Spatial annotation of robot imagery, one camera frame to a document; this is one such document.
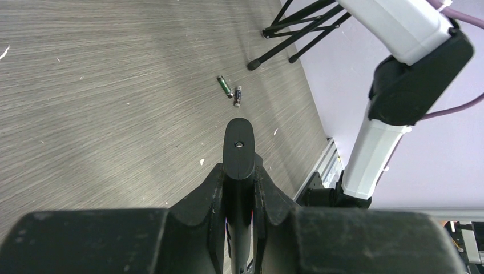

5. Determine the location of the black remote control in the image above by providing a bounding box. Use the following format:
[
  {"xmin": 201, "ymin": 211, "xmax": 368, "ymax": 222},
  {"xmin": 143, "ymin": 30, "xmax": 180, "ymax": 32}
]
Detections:
[{"xmin": 223, "ymin": 118, "xmax": 255, "ymax": 273}]

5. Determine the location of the dark blue battery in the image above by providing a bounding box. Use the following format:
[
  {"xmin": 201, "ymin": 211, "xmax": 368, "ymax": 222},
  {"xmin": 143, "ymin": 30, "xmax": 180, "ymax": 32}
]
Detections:
[{"xmin": 233, "ymin": 86, "xmax": 242, "ymax": 107}]

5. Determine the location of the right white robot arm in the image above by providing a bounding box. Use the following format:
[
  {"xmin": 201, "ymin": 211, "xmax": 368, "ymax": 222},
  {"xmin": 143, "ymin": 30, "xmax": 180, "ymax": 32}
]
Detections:
[{"xmin": 297, "ymin": 1, "xmax": 483, "ymax": 208}]

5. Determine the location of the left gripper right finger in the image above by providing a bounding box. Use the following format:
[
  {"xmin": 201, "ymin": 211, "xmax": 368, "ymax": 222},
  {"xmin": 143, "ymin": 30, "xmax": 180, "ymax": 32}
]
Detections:
[{"xmin": 253, "ymin": 156, "xmax": 465, "ymax": 273}]

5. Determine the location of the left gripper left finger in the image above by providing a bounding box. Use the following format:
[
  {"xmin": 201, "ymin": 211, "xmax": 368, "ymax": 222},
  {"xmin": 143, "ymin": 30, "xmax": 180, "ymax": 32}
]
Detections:
[{"xmin": 1, "ymin": 164, "xmax": 225, "ymax": 273}]

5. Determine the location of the green battery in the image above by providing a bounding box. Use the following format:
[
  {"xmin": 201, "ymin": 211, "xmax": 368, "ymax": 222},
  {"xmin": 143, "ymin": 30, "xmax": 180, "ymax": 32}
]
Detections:
[{"xmin": 216, "ymin": 75, "xmax": 234, "ymax": 99}]

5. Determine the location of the black tripod stand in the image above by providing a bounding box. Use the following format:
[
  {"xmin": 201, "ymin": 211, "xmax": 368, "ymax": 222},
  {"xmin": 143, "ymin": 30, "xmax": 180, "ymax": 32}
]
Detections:
[{"xmin": 247, "ymin": 0, "xmax": 352, "ymax": 71}]

